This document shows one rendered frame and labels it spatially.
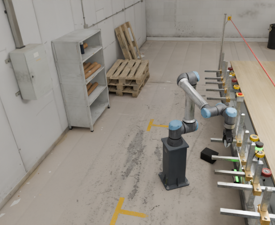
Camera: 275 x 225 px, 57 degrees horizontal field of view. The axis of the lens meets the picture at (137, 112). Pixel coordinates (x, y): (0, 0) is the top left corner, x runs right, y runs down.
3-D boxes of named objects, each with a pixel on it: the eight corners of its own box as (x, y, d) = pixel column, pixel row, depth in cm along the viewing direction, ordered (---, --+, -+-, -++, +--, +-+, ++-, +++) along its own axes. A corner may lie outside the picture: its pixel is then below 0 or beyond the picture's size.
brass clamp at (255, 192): (252, 195, 187) (253, 190, 184) (248, 182, 198) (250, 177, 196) (261, 196, 186) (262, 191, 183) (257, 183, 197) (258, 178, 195)
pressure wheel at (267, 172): (260, 183, 213) (262, 173, 207) (257, 177, 219) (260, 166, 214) (270, 185, 211) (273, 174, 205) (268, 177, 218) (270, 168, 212)
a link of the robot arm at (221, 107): (212, 103, 226) (220, 109, 216) (223, 101, 229) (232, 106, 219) (211, 112, 231) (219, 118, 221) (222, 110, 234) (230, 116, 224)
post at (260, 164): (247, 208, 204) (258, 162, 180) (246, 205, 207) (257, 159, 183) (252, 209, 203) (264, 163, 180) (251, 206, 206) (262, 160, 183)
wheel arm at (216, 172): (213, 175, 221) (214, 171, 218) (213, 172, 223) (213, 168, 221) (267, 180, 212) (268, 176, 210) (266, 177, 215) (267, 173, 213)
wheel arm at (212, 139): (210, 142, 264) (211, 139, 262) (210, 140, 267) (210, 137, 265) (255, 145, 255) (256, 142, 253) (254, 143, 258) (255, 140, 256)
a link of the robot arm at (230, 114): (232, 106, 218) (240, 110, 210) (230, 118, 225) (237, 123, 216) (223, 108, 216) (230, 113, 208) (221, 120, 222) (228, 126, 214)
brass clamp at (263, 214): (259, 224, 166) (261, 219, 163) (255, 208, 177) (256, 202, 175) (269, 226, 165) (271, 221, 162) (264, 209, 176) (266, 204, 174)
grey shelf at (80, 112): (69, 129, 448) (50, 41, 372) (89, 106, 524) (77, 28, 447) (92, 131, 438) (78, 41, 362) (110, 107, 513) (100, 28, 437)
